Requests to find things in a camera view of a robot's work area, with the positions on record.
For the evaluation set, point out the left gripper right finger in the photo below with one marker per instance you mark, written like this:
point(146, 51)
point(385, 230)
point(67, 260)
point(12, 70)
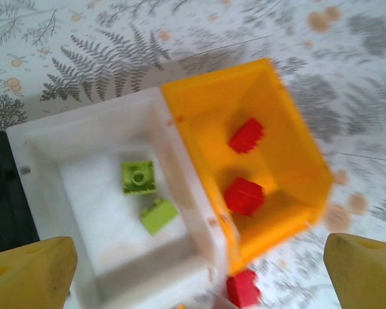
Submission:
point(366, 277)

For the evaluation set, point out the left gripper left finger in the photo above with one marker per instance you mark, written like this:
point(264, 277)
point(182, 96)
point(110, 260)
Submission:
point(29, 277)

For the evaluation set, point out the red lego brick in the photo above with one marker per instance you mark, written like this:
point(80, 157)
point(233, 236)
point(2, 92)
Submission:
point(244, 289)
point(244, 196)
point(246, 136)

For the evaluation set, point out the green lego brick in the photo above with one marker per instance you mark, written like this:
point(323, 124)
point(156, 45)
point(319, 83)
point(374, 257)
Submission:
point(159, 216)
point(138, 178)

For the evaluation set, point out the black plastic bin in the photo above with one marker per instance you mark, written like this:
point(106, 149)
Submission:
point(6, 199)

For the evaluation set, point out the white plastic bin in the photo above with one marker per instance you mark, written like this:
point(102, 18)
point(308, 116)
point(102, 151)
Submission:
point(93, 206)

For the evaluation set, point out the orange plastic bin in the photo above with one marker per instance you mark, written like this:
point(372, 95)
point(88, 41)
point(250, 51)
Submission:
point(292, 135)

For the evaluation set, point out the floral tablecloth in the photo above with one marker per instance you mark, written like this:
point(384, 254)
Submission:
point(115, 48)

